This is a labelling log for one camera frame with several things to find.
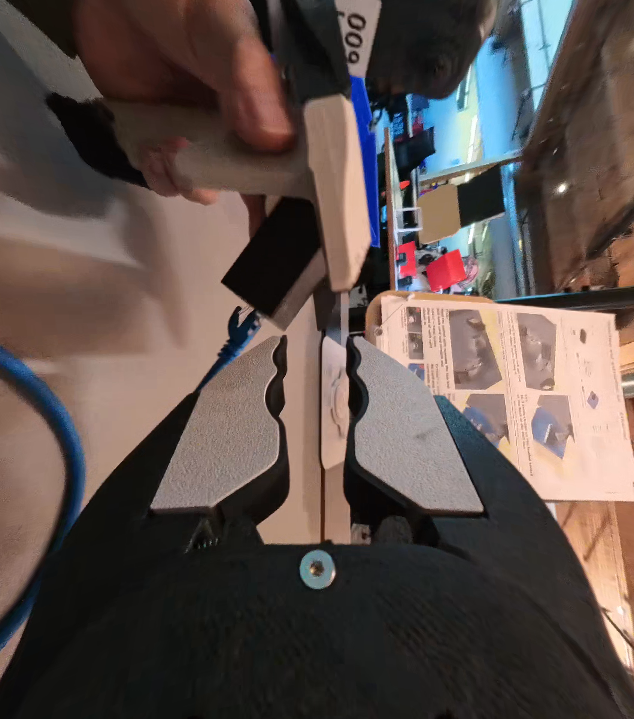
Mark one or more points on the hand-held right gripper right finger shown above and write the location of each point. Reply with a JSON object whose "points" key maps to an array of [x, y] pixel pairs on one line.
{"points": [[412, 449]]}

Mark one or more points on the red plastic bin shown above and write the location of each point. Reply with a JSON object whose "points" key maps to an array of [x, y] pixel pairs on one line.
{"points": [[446, 272]]}

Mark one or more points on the person's left hand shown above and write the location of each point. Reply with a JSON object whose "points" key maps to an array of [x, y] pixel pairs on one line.
{"points": [[171, 50]]}

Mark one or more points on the printed instruction sheets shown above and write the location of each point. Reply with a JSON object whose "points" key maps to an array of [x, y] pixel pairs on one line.
{"points": [[575, 438]]}

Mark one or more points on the blue plastic bin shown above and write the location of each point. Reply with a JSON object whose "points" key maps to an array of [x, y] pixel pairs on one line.
{"points": [[370, 168]]}

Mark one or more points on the black ethernet switch box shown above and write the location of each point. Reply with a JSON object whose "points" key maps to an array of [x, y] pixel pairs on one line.
{"points": [[272, 264]]}

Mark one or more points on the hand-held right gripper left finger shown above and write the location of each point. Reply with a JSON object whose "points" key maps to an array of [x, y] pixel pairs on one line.
{"points": [[227, 438]]}

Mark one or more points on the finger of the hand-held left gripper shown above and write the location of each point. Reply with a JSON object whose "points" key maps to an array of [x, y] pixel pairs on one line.
{"points": [[342, 196]]}

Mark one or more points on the instruction sheet on stand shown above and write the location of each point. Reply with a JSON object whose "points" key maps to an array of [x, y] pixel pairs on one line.
{"points": [[333, 404]]}

